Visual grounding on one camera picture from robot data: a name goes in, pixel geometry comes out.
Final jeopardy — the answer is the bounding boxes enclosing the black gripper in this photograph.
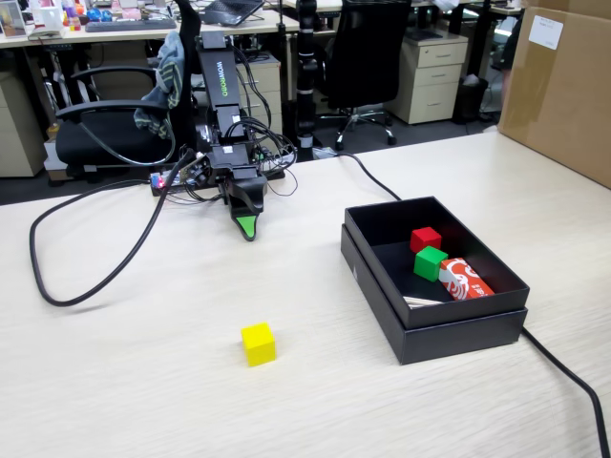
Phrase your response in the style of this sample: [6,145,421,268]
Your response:
[208,146,267,242]

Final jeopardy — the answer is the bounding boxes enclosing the yellow wooden cube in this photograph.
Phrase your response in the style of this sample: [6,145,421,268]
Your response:
[240,322,278,368]

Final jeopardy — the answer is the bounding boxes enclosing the black cardboard box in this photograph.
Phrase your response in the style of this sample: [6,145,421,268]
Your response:
[343,195,531,331]

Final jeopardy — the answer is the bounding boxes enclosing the black open box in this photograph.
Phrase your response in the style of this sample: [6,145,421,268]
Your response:
[340,224,529,366]

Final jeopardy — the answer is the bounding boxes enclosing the large brown cardboard box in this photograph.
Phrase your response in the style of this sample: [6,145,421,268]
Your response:
[496,0,611,190]

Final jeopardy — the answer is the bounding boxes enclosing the controller board with red LED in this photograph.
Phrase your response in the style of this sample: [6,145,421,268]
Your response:
[149,169,185,197]

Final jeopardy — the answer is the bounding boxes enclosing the beige drawer cabinet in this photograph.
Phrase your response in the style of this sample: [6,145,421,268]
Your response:
[385,32,470,126]
[233,51,284,137]

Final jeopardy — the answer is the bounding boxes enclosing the black pole with white bands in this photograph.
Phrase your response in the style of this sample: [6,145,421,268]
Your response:
[294,0,320,150]

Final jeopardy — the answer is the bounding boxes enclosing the black office chair with armrests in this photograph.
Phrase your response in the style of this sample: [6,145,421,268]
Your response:
[53,0,204,185]

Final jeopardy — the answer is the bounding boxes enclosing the blue green striped cloth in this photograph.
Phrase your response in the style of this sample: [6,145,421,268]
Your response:
[133,31,187,140]

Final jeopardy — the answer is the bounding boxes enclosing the red wooden cube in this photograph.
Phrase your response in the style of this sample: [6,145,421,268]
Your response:
[409,226,443,254]

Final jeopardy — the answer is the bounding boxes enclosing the beige office desk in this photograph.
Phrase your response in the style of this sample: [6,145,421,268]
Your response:
[0,9,302,49]

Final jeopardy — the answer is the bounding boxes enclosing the green wooden cube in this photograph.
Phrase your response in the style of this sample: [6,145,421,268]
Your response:
[412,245,450,283]

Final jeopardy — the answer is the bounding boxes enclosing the black mesh office chair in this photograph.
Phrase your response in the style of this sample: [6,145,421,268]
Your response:
[324,0,414,152]

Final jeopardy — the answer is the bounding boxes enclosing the black laptop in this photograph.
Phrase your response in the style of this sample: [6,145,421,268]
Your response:
[198,0,266,28]

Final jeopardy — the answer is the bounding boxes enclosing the black keyboard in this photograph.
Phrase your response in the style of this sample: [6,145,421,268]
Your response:
[84,17,179,33]

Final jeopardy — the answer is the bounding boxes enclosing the beige side cabinet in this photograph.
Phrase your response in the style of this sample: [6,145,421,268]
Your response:
[0,71,48,178]

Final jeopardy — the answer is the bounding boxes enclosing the black trash bin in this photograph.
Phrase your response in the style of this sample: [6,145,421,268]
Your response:
[453,74,491,126]

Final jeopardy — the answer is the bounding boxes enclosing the framed picture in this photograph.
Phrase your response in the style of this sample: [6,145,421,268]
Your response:
[0,0,28,38]

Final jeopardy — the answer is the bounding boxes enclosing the white shipping label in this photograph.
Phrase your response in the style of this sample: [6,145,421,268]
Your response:
[528,14,565,52]

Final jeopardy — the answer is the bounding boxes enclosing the thin black wire bundle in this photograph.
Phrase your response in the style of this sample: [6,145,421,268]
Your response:
[179,47,300,206]

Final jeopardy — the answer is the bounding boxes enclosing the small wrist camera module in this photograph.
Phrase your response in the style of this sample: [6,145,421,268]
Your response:
[183,155,211,187]

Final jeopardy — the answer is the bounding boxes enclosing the thick black camera cable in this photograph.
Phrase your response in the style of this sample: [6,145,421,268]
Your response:
[28,148,197,307]

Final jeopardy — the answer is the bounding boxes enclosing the thick black power cable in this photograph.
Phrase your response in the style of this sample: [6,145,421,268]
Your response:
[314,151,611,458]

